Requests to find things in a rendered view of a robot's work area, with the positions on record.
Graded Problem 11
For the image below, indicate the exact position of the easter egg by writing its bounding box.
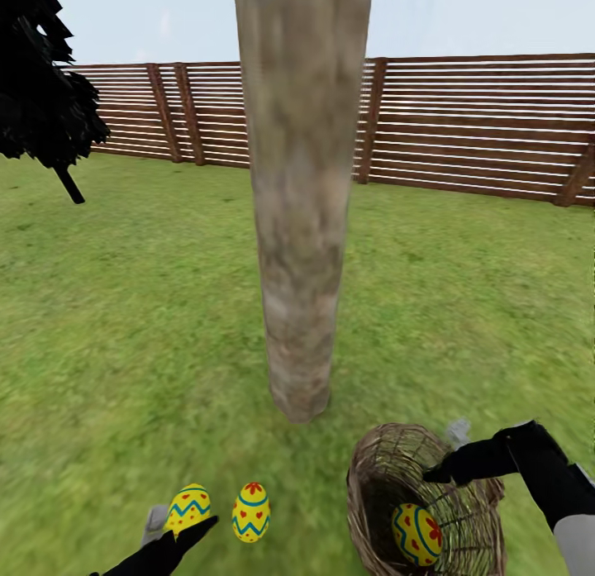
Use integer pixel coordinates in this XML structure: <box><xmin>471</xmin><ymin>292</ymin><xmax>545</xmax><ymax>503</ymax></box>
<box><xmin>163</xmin><ymin>483</ymin><xmax>212</xmax><ymax>539</ymax></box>
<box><xmin>390</xmin><ymin>501</ymin><xmax>445</xmax><ymax>567</ymax></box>
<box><xmin>232</xmin><ymin>482</ymin><xmax>271</xmax><ymax>543</ymax></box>

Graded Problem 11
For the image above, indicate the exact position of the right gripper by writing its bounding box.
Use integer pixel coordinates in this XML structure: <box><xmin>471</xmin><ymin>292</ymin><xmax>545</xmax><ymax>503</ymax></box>
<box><xmin>421</xmin><ymin>441</ymin><xmax>501</xmax><ymax>488</ymax></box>

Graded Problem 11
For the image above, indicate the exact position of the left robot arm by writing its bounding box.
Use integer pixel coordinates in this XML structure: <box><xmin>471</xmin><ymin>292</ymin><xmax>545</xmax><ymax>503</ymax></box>
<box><xmin>89</xmin><ymin>504</ymin><xmax>215</xmax><ymax>576</ymax></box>

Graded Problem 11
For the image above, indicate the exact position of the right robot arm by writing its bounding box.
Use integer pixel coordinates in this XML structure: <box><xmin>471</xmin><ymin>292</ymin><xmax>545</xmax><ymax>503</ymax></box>
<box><xmin>421</xmin><ymin>418</ymin><xmax>595</xmax><ymax>576</ymax></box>

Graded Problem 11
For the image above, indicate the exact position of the wicker basket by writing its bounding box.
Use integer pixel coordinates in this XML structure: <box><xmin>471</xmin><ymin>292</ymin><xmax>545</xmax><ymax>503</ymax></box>
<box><xmin>346</xmin><ymin>421</ymin><xmax>507</xmax><ymax>576</ymax></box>

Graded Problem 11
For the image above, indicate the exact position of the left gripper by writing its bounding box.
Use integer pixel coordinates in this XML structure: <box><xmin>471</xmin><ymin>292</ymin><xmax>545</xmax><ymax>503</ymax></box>
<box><xmin>121</xmin><ymin>517</ymin><xmax>215</xmax><ymax>576</ymax></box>

